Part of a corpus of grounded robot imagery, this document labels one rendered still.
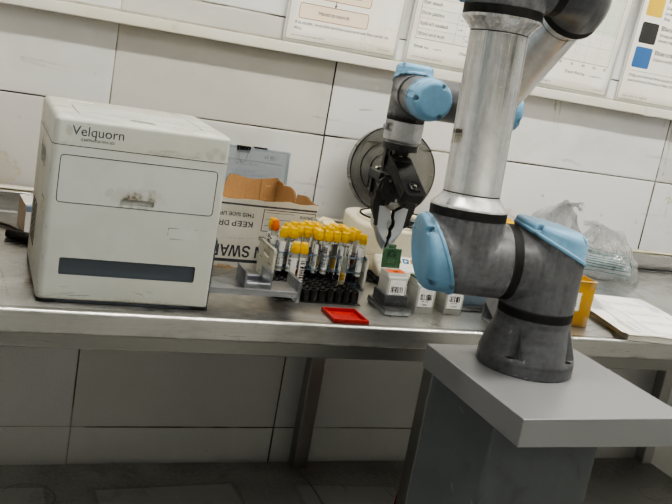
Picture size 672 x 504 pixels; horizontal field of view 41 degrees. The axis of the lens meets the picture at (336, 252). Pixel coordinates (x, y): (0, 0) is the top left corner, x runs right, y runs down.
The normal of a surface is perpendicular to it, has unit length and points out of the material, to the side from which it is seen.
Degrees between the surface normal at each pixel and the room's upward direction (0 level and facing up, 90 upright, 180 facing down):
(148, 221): 90
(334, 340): 90
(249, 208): 95
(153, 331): 90
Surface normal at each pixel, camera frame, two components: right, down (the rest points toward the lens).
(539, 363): 0.08, -0.08
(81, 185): 0.36, 0.26
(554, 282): 0.15, 0.26
